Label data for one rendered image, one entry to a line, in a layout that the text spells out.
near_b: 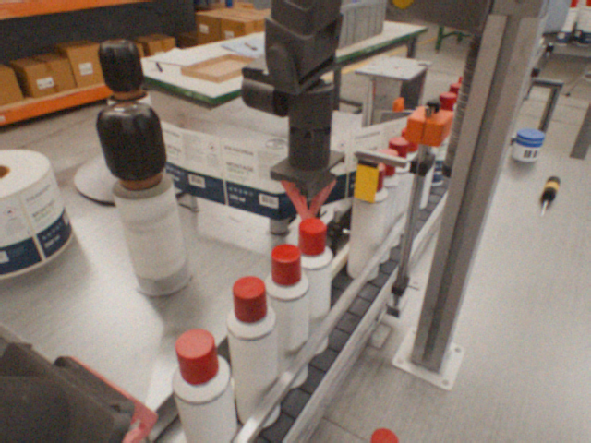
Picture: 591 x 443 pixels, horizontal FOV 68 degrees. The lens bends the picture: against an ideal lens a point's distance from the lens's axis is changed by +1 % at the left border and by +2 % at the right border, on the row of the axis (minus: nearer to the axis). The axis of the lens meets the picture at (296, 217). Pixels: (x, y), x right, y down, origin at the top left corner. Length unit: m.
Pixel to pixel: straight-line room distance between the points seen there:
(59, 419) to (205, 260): 0.54
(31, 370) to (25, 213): 0.54
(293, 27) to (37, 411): 0.39
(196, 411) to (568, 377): 0.55
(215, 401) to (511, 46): 0.41
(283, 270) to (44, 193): 0.51
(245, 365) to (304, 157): 0.26
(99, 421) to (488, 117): 0.42
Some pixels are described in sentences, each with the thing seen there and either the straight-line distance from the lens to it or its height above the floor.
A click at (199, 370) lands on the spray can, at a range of 0.39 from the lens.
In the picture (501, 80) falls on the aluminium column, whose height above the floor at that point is 1.25.
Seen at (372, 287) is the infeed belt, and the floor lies 0.88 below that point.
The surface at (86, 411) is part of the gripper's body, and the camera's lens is 0.29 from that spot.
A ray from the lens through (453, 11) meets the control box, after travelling 0.50.
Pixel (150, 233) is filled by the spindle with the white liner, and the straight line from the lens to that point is 0.67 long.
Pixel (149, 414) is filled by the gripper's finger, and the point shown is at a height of 1.08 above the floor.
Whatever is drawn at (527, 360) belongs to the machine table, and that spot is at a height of 0.83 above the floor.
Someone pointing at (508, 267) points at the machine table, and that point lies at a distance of 0.93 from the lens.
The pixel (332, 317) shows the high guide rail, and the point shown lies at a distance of 0.57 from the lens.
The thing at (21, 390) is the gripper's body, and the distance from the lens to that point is 0.28.
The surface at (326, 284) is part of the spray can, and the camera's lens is 0.54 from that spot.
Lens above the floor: 1.37
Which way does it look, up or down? 34 degrees down
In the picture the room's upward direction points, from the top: straight up
